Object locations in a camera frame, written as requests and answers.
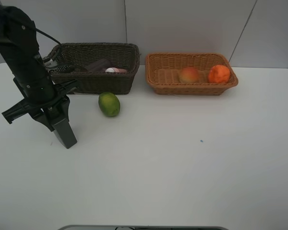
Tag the orange wicker basket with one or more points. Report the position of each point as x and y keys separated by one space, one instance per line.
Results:
x=162 y=73

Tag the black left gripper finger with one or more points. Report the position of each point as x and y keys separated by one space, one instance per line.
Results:
x=39 y=116
x=62 y=107

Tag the orange mandarin fruit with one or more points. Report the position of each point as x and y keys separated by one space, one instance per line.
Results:
x=219 y=74

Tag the red yellow peach fruit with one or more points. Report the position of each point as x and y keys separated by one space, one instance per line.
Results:
x=189 y=75

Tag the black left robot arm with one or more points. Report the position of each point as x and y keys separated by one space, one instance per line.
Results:
x=18 y=43

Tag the dark green pump bottle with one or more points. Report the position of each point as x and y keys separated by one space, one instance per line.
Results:
x=62 y=129

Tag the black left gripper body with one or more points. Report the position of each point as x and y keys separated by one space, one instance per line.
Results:
x=38 y=94

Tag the pink squeeze bottle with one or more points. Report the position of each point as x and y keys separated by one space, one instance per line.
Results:
x=115 y=70

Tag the pink translucent plastic cup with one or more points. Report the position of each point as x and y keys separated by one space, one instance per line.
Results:
x=98 y=66

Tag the green lime fruit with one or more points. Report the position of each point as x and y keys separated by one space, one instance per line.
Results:
x=109 y=104

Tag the dark brown wicker basket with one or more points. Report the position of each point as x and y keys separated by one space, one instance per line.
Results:
x=69 y=61

